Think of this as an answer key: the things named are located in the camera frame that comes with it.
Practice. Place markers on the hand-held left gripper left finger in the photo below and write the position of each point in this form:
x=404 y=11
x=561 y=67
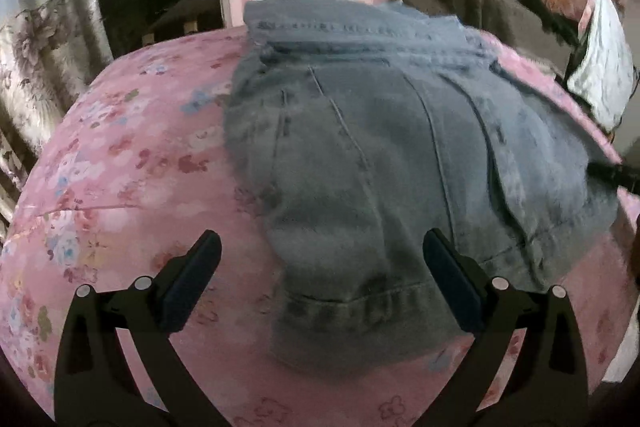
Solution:
x=192 y=279

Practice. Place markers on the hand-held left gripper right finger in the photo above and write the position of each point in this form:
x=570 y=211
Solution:
x=450 y=279

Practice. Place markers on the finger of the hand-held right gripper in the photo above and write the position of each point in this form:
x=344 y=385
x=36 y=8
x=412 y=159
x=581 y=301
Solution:
x=625 y=177

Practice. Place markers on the blue denim jacket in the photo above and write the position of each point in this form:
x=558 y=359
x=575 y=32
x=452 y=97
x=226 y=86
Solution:
x=375 y=157

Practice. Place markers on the pink floral bed sheet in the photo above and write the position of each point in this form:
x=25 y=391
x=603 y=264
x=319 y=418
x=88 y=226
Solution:
x=125 y=182

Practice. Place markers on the white floral cloth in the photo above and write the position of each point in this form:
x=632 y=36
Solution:
x=602 y=57

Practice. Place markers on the brown blanket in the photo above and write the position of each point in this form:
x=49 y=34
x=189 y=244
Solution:
x=475 y=2

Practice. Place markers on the grey curtain with floral hem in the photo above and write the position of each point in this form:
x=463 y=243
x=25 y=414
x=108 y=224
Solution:
x=40 y=57

